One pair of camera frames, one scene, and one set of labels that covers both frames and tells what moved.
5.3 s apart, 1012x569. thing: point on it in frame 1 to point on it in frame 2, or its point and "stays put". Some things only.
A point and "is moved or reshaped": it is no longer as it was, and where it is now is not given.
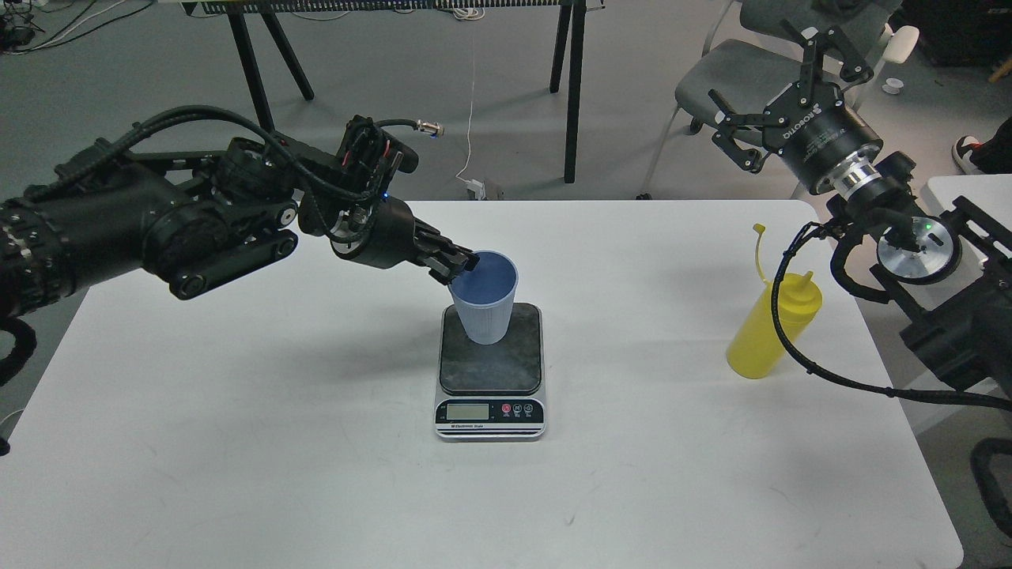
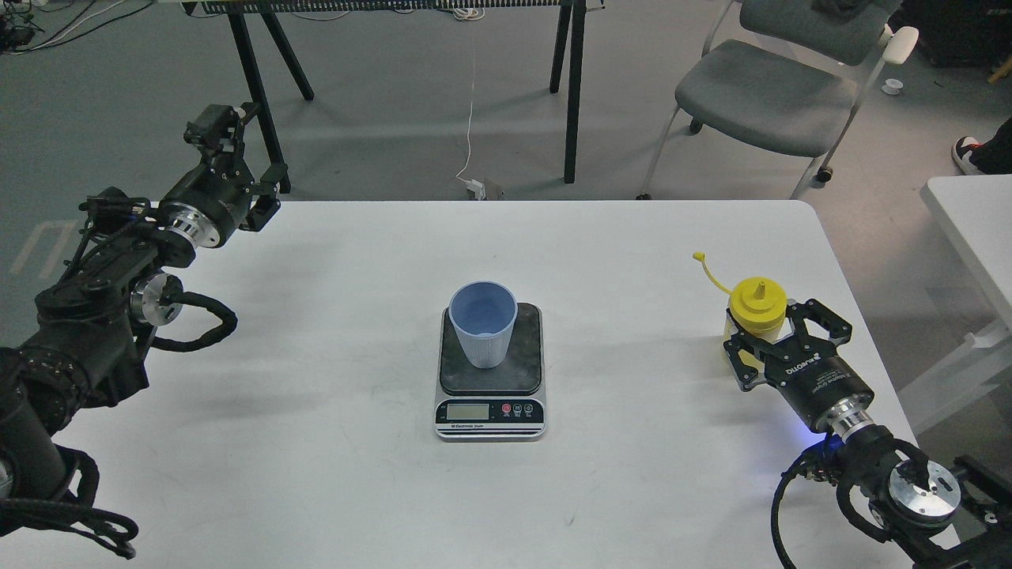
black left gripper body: x=383 y=232 to x=206 y=208
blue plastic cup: x=484 y=296 is moved or reshaped
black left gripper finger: x=443 y=273 to x=274 y=182
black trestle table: x=568 y=32 stays put
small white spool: x=893 y=86 stays put
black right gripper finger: x=854 y=68 to x=817 y=347
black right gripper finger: x=749 y=159 to x=745 y=376
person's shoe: x=972 y=156 stays put
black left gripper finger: x=430 y=239 to x=217 y=131
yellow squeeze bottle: x=757 y=348 is moved or reshaped
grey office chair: x=747 y=60 stays put
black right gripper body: x=817 y=133 to x=820 y=382
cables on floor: x=16 y=26 stays put
